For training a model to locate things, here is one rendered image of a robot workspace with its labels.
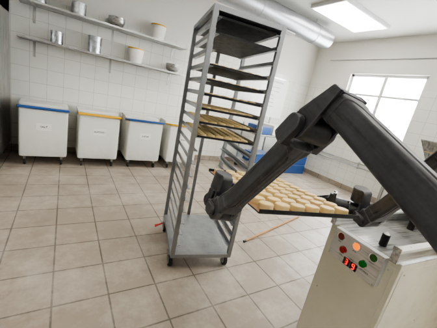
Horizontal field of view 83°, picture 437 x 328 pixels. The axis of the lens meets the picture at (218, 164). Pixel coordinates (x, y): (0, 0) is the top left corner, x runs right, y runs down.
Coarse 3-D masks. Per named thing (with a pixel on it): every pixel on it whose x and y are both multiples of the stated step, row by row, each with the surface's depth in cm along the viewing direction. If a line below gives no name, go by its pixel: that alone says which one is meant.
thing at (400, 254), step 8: (400, 248) 97; (408, 248) 98; (416, 248) 100; (424, 248) 101; (392, 256) 97; (400, 256) 95; (408, 256) 98; (416, 256) 101; (424, 256) 104; (432, 256) 108
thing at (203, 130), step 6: (198, 126) 200; (204, 126) 208; (210, 126) 216; (198, 132) 171; (204, 132) 179; (210, 132) 181; (216, 132) 188; (222, 132) 200; (228, 132) 207; (222, 138) 171; (228, 138) 172; (234, 138) 177; (240, 138) 183
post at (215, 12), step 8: (216, 8) 142; (216, 16) 143; (216, 24) 144; (208, 40) 146; (208, 48) 147; (208, 56) 148; (208, 64) 150; (200, 80) 154; (200, 88) 153; (200, 96) 154; (200, 104) 156; (192, 128) 159; (192, 136) 161; (192, 144) 162; (192, 152) 164; (184, 176) 168; (184, 184) 169; (184, 192) 171; (184, 200) 173; (176, 224) 177; (176, 232) 179; (176, 240) 181
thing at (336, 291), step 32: (352, 224) 126; (384, 224) 136; (320, 288) 129; (352, 288) 113; (384, 288) 101; (416, 288) 109; (320, 320) 128; (352, 320) 112; (384, 320) 106; (416, 320) 122
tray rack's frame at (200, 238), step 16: (208, 16) 158; (240, 16) 147; (192, 48) 201; (240, 64) 218; (208, 112) 223; (176, 144) 221; (224, 144) 234; (192, 192) 242; (192, 224) 232; (208, 224) 238; (192, 240) 206; (208, 240) 211; (176, 256) 185; (192, 256) 189; (208, 256) 193; (224, 256) 197
